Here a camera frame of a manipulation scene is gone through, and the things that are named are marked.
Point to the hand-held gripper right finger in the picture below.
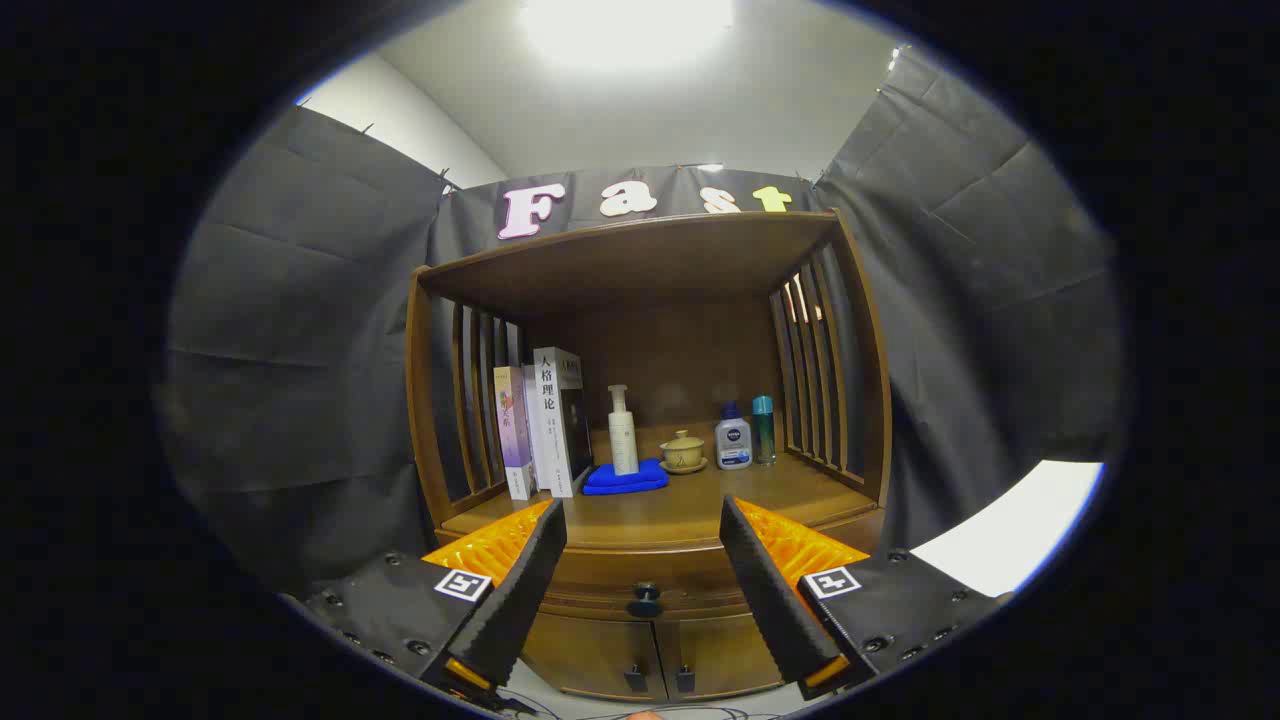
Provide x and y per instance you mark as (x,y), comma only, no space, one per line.
(770,600)

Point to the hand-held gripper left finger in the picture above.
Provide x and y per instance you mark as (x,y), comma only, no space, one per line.
(520,600)

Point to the wooden drawer with black knob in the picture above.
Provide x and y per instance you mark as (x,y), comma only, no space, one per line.
(600,575)

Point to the wooden cabinet door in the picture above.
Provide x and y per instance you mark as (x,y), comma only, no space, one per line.
(590,655)
(725,655)

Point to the wooden countertop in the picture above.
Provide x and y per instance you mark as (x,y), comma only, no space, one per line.
(680,510)

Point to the white side cabinet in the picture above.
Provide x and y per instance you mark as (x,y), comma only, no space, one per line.
(1010,525)

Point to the brown wooden cabinet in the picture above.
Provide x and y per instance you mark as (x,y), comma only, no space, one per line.
(680,350)

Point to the blue folded cloth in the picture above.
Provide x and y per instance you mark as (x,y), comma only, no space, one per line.
(620,483)

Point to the white bottle with blue cap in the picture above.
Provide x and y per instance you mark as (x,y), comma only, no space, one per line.
(733,445)

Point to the purple book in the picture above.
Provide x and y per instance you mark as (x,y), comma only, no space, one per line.
(513,440)

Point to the beige lidded teacup with saucer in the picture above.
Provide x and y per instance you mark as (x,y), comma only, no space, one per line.
(683,455)

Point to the slim teal bottle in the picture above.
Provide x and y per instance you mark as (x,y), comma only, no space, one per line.
(764,430)

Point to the white book with portrait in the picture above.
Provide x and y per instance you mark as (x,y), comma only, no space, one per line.
(548,430)

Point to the white pump bottle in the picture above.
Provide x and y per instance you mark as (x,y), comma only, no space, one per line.
(623,440)

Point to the ceiling light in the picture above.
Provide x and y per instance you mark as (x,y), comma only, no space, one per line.
(625,25)

